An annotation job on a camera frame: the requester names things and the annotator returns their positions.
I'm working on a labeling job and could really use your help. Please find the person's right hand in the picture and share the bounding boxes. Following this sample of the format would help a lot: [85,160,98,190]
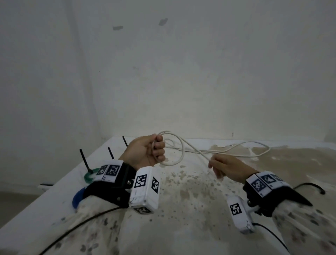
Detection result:
[208,153,259,184]

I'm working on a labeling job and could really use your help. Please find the person's left hand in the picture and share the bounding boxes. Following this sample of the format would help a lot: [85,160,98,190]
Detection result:
[119,134,166,171]

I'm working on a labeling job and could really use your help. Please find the thin clear cable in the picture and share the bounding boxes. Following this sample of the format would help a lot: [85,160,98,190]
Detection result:
[152,130,271,166]

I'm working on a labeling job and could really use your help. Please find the bundle of black cable ties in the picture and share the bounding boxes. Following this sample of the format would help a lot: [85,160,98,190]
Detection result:
[293,182,326,195]

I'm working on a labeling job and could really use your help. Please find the blue wire coil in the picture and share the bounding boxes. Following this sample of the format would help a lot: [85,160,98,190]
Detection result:
[72,188,87,209]

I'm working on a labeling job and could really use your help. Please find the person's left forearm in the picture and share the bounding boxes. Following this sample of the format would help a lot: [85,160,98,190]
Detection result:
[0,195,129,255]

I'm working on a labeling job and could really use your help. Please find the person's right forearm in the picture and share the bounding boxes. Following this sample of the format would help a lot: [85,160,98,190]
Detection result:
[272,202,336,255]

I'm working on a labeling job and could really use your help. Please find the black left wristband with markers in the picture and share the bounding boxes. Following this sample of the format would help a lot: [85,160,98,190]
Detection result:
[83,160,137,208]

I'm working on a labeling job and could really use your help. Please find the black wristband with markers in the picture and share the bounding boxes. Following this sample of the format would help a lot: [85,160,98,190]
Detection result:
[83,160,137,208]
[243,171,313,218]

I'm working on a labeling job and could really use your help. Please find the black right wristband with markers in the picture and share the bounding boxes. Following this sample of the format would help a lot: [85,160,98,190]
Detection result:
[243,171,313,218]

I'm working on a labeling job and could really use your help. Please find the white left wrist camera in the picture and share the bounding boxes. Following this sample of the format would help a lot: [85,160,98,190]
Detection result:
[128,166,161,215]

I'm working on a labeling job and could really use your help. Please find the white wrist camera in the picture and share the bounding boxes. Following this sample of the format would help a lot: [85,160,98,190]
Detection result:
[227,195,260,235]
[128,166,161,215]

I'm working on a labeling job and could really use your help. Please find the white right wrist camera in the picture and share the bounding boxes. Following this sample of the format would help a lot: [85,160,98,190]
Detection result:
[227,195,260,235]

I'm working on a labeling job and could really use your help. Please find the black right camera lead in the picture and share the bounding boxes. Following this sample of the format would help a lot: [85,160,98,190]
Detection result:
[252,222,289,253]

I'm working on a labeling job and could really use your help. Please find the black camera lead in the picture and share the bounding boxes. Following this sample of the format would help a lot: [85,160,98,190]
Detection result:
[252,222,289,253]
[39,206,124,255]

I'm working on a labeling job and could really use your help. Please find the black left camera lead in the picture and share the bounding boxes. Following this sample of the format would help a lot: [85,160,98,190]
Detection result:
[39,206,124,255]

